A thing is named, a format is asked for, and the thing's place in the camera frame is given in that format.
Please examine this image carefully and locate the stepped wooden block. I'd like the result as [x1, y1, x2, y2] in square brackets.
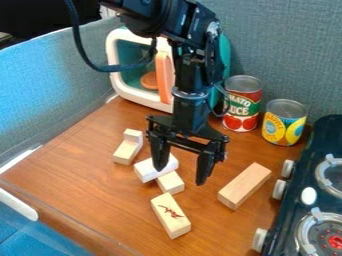
[110, 128, 145, 166]

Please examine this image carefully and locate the red tomato can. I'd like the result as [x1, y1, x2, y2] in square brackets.
[220, 74, 265, 133]

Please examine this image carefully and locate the toy microwave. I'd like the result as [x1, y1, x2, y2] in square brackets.
[104, 26, 233, 115]

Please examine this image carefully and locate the white wooden block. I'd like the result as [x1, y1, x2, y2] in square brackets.
[132, 152, 181, 184]

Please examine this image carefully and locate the plain rectangle wooden block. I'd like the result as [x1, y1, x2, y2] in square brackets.
[216, 161, 273, 211]

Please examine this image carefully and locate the toy stove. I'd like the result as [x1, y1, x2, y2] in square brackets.
[251, 114, 342, 256]

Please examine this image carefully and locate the red-stained rectangle wooden block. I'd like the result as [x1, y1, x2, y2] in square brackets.
[149, 192, 193, 240]

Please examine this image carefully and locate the yellow can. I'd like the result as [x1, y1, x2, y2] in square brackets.
[260, 98, 309, 147]

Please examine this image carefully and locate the small square wooden block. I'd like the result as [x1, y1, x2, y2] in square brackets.
[154, 170, 186, 196]

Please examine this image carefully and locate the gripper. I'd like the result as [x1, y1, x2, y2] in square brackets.
[144, 87, 232, 187]

